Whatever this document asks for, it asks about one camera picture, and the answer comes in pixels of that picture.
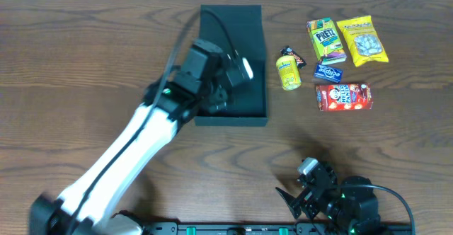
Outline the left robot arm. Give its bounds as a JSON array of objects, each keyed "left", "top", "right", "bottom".
[{"left": 28, "top": 40, "right": 253, "bottom": 234}]

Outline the small yellow can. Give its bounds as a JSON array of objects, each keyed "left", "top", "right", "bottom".
[{"left": 276, "top": 55, "right": 302, "bottom": 91}]

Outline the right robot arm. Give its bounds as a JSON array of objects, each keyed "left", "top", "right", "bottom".
[{"left": 276, "top": 158, "right": 389, "bottom": 234}]

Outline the yellow seed snack bag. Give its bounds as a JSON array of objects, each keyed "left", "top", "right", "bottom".
[{"left": 337, "top": 15, "right": 389, "bottom": 67}]

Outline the black gift box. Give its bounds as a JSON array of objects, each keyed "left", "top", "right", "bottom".
[{"left": 195, "top": 5, "right": 268, "bottom": 127}]

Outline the green Pretz snack box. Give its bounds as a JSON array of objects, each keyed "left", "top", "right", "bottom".
[{"left": 306, "top": 18, "right": 347, "bottom": 65}]

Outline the black chocolate bar wrapper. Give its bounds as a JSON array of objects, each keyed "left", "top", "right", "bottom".
[{"left": 280, "top": 45, "right": 306, "bottom": 69}]

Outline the red Hello Panda box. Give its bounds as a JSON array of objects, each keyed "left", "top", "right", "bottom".
[{"left": 316, "top": 83, "right": 374, "bottom": 111}]

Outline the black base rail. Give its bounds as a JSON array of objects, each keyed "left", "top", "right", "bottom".
[{"left": 142, "top": 221, "right": 415, "bottom": 235}]

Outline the blue Eclipse gum pack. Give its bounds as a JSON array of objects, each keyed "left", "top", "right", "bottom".
[{"left": 314, "top": 64, "right": 343, "bottom": 84}]

